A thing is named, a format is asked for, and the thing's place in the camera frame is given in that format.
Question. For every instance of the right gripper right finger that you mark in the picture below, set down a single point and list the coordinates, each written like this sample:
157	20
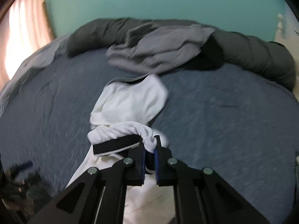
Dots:
201	195

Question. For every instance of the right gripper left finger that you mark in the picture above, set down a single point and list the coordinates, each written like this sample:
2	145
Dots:
97	196

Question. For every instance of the white polo shirt black trim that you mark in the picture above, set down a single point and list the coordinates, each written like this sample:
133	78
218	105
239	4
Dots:
119	121

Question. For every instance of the blue patterned bed sheet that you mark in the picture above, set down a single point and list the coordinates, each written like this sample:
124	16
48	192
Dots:
240	124

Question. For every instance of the dark grey rolled duvet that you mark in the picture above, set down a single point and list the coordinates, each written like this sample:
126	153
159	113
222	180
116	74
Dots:
270	60

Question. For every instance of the grey knit sweater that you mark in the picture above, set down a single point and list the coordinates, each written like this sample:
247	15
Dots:
150	48

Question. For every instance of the peach window curtain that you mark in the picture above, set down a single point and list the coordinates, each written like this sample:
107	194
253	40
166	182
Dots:
25	28

